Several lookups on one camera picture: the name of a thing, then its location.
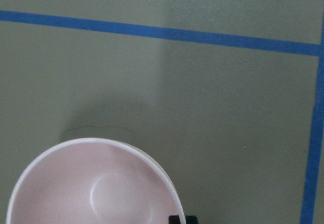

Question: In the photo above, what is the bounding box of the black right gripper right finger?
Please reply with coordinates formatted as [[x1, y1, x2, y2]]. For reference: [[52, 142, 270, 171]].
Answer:
[[185, 215, 198, 224]]

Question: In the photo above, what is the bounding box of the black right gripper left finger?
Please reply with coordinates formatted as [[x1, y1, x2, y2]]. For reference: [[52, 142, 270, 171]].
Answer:
[[168, 215, 180, 224]]

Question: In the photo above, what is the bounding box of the pink bowl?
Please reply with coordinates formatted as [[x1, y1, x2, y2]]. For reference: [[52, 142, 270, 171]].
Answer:
[[6, 138, 186, 223]]

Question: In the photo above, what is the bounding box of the brown paper table mat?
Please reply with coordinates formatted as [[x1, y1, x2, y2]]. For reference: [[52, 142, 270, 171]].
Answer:
[[1, 0, 323, 223]]

